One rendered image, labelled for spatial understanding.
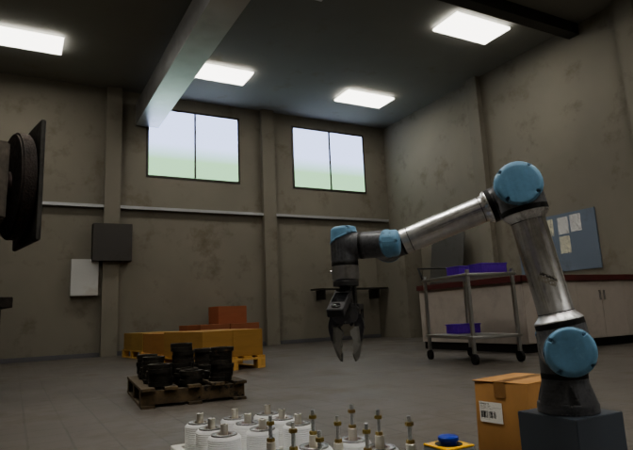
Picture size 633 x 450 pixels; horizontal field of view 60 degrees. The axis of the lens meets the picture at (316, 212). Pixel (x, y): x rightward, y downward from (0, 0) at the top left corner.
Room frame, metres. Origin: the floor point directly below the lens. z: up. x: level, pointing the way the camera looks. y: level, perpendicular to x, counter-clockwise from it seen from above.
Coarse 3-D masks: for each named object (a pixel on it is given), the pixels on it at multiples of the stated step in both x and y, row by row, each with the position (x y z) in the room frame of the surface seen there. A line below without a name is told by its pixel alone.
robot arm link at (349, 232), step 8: (336, 232) 1.51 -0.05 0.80; (344, 232) 1.50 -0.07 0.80; (352, 232) 1.51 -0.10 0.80; (336, 240) 1.51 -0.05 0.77; (344, 240) 1.50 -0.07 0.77; (352, 240) 1.50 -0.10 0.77; (336, 248) 1.51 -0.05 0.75; (344, 248) 1.50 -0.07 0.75; (352, 248) 1.50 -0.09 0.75; (336, 256) 1.51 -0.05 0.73; (344, 256) 1.50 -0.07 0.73; (352, 256) 1.51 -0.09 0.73; (336, 264) 1.51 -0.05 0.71; (344, 264) 1.50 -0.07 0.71; (352, 264) 1.51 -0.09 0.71
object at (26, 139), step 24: (0, 144) 4.39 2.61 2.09; (24, 144) 4.55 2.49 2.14; (0, 168) 4.40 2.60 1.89; (24, 168) 4.48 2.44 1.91; (0, 192) 4.42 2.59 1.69; (24, 192) 4.50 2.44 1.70; (0, 216) 4.43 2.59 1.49; (24, 216) 4.61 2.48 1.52; (24, 240) 4.87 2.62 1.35; (0, 312) 4.43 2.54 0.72
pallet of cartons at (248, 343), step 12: (168, 336) 7.17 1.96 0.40; (180, 336) 6.78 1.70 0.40; (192, 336) 6.53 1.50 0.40; (204, 336) 6.36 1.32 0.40; (216, 336) 6.45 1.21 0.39; (228, 336) 6.55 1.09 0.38; (240, 336) 6.65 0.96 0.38; (252, 336) 6.74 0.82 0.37; (168, 348) 7.17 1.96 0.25; (192, 348) 6.53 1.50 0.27; (240, 348) 6.65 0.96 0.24; (252, 348) 6.74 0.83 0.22; (168, 360) 7.25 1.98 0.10; (240, 360) 6.60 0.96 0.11; (264, 360) 6.79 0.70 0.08
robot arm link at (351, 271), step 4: (332, 268) 1.53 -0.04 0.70; (336, 268) 1.51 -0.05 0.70; (340, 268) 1.51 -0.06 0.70; (344, 268) 1.50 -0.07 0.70; (348, 268) 1.50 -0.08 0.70; (352, 268) 1.51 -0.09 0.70; (356, 268) 1.52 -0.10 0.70; (332, 272) 1.55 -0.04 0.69; (336, 272) 1.51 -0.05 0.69; (340, 272) 1.51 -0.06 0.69; (344, 272) 1.50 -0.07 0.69; (348, 272) 1.50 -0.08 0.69; (352, 272) 1.51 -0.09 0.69; (356, 272) 1.52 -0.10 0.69; (336, 276) 1.51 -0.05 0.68; (340, 276) 1.51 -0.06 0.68; (344, 276) 1.50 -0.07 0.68; (348, 276) 1.50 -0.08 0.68; (352, 276) 1.51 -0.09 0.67; (356, 276) 1.52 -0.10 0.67; (336, 280) 1.52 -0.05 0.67; (340, 280) 1.51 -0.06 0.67; (344, 280) 1.51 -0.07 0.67; (348, 280) 1.51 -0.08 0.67; (352, 280) 1.51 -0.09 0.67; (356, 280) 1.53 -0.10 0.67
